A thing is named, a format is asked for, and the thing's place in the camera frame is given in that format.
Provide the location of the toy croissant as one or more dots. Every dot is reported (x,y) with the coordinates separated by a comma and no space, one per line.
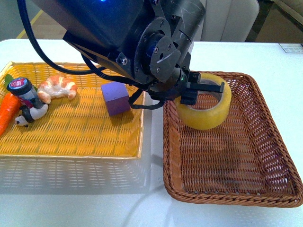
(56,87)

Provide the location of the small black-lidded jar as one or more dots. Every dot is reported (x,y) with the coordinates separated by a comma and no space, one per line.
(23,89)

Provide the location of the brown wicker basket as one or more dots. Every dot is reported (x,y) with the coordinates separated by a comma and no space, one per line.
(243,161)

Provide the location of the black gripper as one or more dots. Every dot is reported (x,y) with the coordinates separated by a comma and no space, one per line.
(184,84)

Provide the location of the small label sticker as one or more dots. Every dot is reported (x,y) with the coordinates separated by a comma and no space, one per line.
(292,48)

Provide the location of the clear packing tape roll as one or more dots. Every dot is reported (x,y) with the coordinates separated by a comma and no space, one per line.
(211,117)

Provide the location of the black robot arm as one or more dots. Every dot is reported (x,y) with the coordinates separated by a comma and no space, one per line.
(146,41)

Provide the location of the purple foam cube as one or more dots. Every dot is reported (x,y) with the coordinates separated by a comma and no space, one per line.
(116,98)

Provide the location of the orange toy carrot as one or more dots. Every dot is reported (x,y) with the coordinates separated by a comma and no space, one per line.
(8,109)

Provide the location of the yellow woven basket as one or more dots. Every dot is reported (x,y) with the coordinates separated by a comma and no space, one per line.
(78,128)

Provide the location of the panda figurine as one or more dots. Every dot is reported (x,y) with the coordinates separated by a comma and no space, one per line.
(29,115)

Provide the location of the right grey chair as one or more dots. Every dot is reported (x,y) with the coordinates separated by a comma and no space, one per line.
(228,20)

